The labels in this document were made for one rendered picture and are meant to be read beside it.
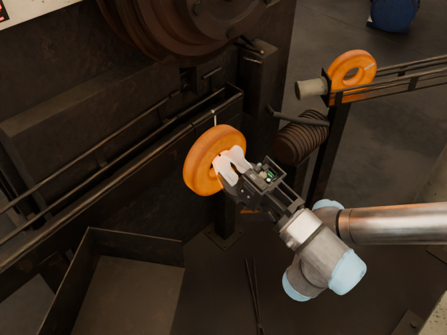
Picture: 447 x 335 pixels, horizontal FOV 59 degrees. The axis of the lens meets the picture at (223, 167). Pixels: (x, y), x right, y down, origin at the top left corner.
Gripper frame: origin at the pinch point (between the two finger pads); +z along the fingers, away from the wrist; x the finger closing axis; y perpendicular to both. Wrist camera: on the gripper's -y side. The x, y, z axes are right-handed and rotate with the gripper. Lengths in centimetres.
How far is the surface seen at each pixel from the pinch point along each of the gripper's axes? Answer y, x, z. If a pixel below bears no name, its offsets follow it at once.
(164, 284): -21.7, 20.3, -9.6
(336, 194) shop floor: -83, -77, -21
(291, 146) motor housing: -35, -42, -1
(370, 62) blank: -10, -67, -2
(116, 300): -23.1, 29.8, -5.3
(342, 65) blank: -11, -59, 3
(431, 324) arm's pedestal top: -39, -31, -65
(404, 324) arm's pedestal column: -67, -42, -69
